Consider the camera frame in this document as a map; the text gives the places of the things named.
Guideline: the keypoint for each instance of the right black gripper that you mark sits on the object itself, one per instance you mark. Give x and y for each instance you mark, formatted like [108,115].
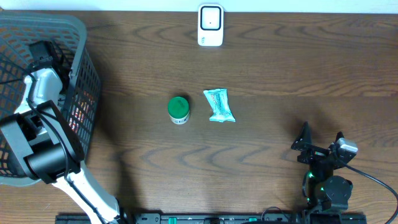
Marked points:
[314,153]

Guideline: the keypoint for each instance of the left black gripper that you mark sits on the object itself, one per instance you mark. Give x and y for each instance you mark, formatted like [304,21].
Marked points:
[64,70]

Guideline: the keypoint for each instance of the red orange snack bag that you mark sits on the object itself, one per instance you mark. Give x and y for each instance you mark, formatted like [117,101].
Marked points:
[81,113]

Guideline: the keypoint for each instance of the teal snack packet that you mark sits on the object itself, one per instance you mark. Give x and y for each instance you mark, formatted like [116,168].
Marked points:
[218,100]

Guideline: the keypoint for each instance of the green lid jar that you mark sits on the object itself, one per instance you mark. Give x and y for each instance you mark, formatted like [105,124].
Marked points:
[179,110]

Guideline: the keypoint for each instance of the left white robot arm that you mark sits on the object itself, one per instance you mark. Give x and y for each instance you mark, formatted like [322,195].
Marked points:
[42,137]

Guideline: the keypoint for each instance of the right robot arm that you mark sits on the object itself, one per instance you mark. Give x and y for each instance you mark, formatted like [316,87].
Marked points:
[325,191]

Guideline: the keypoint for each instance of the grey plastic basket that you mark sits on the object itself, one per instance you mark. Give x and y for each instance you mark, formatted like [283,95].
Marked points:
[20,29]

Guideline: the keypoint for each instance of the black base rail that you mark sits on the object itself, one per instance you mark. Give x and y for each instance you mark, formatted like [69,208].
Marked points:
[155,218]

